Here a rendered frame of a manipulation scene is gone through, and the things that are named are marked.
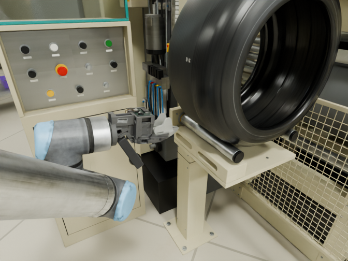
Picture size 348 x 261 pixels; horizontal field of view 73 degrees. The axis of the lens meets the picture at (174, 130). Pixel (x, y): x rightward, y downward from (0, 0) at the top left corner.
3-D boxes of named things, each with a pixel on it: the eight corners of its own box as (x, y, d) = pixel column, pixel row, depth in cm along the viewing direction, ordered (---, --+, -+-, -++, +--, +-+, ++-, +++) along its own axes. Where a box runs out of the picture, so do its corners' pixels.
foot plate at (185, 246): (162, 223, 162) (162, 221, 161) (194, 208, 173) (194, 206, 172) (183, 255, 141) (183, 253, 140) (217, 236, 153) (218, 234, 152)
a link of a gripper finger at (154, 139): (171, 135, 66) (142, 140, 62) (170, 140, 66) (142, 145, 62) (163, 128, 69) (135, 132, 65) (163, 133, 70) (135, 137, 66)
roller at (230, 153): (189, 117, 104) (182, 124, 104) (185, 111, 102) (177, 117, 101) (246, 157, 78) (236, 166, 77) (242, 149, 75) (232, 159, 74)
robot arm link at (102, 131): (95, 159, 57) (86, 141, 64) (114, 156, 59) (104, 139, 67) (93, 126, 53) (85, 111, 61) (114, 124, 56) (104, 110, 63)
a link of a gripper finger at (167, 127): (185, 117, 67) (156, 120, 63) (182, 135, 70) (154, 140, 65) (179, 113, 70) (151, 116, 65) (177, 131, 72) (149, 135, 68)
